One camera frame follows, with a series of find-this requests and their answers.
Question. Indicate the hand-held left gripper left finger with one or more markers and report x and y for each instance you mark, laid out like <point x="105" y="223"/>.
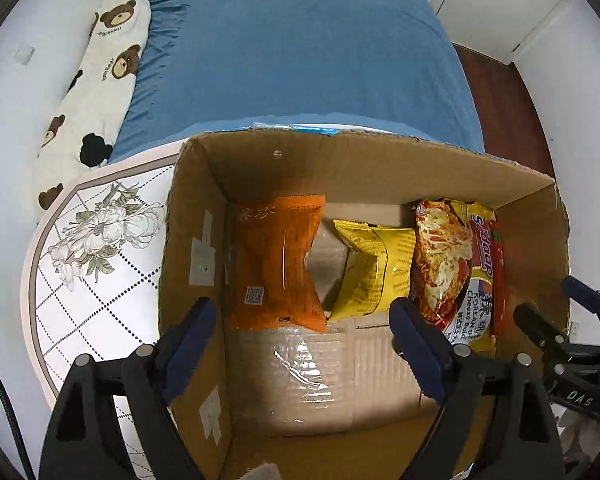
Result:
<point x="190" y="342"/>

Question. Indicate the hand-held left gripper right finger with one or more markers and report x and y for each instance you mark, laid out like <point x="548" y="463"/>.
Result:
<point x="420" y="347"/>

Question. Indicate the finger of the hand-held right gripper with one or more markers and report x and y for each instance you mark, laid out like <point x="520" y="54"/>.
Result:
<point x="542" y="327"/>
<point x="587" y="292"/>

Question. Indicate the yellow snack packet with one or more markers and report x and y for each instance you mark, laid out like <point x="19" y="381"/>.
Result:
<point x="375" y="270"/>

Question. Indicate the red yellow noodle packet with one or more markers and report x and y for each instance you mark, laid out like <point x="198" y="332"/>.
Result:
<point x="450" y="260"/>

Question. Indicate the orange snack packet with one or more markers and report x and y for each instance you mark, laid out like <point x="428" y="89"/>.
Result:
<point x="275" y="260"/>

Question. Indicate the cardboard box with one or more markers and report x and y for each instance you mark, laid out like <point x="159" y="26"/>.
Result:
<point x="280" y="170"/>

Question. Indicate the floral round table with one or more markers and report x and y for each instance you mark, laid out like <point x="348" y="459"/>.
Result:
<point x="100" y="270"/>

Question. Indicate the bear print pillow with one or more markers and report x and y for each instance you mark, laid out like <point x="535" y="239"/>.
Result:
<point x="100" y="85"/>

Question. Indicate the white door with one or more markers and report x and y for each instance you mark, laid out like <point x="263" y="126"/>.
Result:
<point x="505" y="5"/>

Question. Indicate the blue bed sheet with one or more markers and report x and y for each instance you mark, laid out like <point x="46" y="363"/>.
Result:
<point x="305" y="50"/>

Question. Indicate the white wall plate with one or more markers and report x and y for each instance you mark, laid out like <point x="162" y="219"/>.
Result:
<point x="25" y="53"/>

